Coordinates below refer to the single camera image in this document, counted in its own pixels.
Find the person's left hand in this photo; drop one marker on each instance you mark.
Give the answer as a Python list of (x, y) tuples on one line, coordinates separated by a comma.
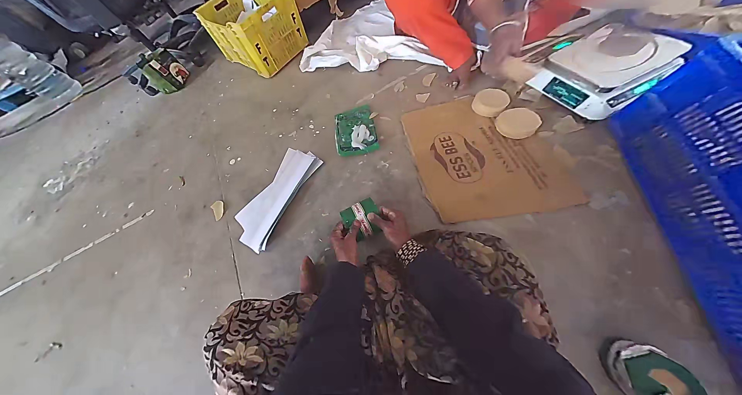
[(346, 246)]

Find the person's right hand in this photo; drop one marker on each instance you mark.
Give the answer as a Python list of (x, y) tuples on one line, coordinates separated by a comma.
[(396, 230)]

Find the person's left thumb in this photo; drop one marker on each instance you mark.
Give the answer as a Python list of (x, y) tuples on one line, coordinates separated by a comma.
[(355, 228)]

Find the person's right fingers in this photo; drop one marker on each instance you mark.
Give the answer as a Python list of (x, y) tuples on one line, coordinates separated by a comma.
[(391, 212)]

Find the person's right thumb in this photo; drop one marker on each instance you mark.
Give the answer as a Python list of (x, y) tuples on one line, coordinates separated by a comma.
[(376, 219)]

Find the person's left fingers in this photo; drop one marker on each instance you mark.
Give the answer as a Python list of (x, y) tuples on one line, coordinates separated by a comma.
[(338, 231)]

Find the green packet with banded label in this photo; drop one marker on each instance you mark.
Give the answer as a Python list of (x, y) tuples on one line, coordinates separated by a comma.
[(362, 209)]

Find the person's right forearm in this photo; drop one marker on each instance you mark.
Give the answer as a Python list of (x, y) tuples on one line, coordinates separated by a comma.
[(481, 325)]

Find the person's left forearm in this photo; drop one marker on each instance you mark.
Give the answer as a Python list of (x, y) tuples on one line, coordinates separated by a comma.
[(333, 325)]

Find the stack of white paper strips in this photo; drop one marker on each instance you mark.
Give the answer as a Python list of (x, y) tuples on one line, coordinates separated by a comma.
[(277, 201)]

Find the white paste lump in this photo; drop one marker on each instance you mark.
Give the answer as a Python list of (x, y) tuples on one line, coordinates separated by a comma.
[(360, 136)]

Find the green tray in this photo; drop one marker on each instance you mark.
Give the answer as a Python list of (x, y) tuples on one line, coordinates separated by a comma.
[(345, 129)]

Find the brown printed cardboard sheet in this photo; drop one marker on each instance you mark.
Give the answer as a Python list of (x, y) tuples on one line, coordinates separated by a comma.
[(498, 180)]

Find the beige broken piece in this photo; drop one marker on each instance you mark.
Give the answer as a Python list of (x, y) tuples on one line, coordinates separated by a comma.
[(217, 210), (567, 125), (422, 97), (399, 86), (428, 79)]

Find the person's legs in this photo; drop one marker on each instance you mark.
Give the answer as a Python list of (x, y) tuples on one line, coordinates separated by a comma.
[(249, 343)]

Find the stack of round beige discs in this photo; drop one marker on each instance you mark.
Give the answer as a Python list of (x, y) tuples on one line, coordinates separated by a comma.
[(491, 100), (519, 123)]

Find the white cloth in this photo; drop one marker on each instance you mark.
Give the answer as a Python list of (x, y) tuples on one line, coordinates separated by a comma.
[(359, 38)]

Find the yellow plastic crate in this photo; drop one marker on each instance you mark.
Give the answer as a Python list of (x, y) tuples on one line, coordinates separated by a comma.
[(249, 38)]

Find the green printed box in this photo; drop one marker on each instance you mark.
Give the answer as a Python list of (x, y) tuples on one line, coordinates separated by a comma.
[(165, 73)]

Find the white weighing scale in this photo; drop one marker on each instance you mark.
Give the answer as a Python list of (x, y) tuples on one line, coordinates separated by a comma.
[(603, 76)]

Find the blue plastic crate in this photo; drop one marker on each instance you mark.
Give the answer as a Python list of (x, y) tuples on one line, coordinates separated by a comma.
[(672, 134)]

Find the green shoe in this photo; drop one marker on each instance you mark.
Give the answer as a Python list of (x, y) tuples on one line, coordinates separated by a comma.
[(652, 372)]

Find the dark machine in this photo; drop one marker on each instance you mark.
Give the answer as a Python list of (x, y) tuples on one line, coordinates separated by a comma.
[(87, 3)]

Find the clear plastic bottle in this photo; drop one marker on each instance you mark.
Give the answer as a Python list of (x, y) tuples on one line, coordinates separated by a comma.
[(35, 79)]

